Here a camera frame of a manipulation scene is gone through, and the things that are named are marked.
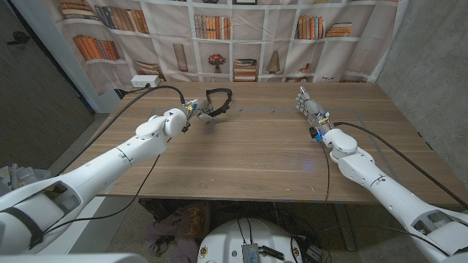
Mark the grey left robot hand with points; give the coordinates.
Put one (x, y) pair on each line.
(201, 109)

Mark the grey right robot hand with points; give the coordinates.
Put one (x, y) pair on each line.
(314, 109)

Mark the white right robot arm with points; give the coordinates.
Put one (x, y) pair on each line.
(384, 186)

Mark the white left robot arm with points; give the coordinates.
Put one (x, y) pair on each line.
(109, 164)

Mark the white power strip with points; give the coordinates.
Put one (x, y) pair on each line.
(144, 80)

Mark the printed bookshelf backdrop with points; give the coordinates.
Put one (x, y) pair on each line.
(278, 40)

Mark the purple cloth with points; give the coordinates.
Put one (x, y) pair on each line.
(183, 226)

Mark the grey table leg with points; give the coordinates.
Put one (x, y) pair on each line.
(345, 226)

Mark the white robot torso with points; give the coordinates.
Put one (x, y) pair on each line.
(226, 237)

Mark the black power adapter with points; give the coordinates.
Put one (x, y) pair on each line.
(313, 253)

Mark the small grey electronics box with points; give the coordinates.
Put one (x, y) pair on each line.
(250, 254)

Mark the clear plastic container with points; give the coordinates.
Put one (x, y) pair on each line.
(25, 177)

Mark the white door frame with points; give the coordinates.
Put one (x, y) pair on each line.
(62, 51)

